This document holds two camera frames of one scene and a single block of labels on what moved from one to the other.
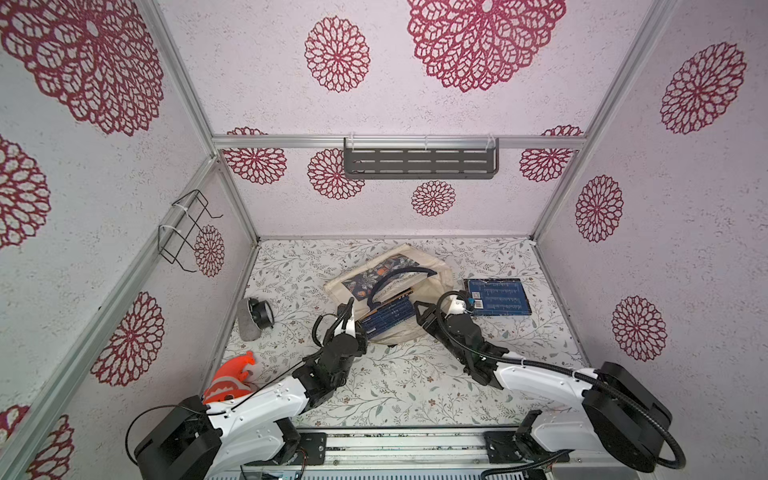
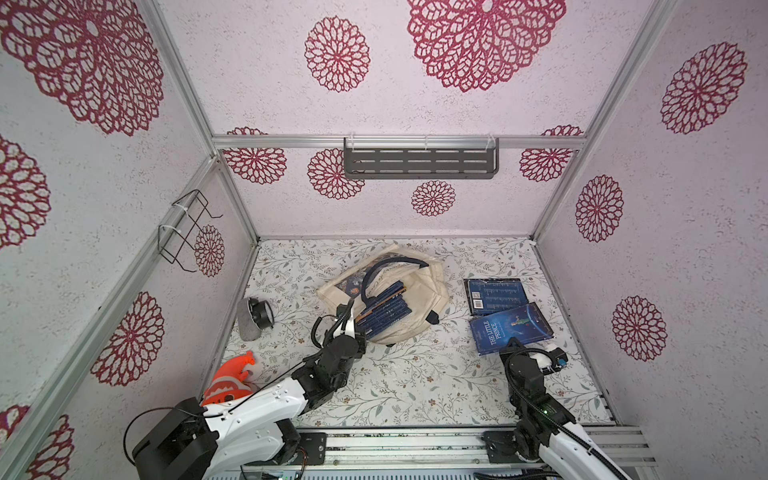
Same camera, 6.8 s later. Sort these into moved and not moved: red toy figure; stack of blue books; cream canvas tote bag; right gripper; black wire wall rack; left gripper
Moved: cream canvas tote bag; stack of blue books; right gripper
Not moved: red toy figure; black wire wall rack; left gripper
